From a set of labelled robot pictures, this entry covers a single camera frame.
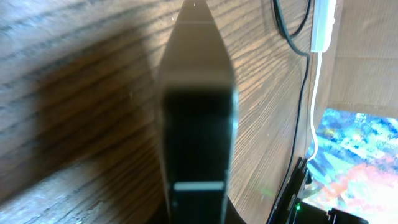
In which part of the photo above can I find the black charger cable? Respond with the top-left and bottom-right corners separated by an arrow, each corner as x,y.
267,0 -> 313,224

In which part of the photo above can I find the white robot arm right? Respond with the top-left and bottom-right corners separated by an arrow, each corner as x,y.
287,201 -> 369,224

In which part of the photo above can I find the white power strip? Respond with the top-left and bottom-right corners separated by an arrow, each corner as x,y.
310,0 -> 336,53

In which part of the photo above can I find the cardboard board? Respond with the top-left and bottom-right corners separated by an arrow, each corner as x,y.
315,0 -> 397,124

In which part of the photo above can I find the Galaxy smartphone with reflective screen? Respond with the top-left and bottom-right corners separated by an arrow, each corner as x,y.
156,1 -> 239,223

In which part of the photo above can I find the white power strip cable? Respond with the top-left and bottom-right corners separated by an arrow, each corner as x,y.
307,51 -> 323,162

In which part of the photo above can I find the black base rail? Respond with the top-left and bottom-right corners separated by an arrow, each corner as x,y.
267,157 -> 308,224

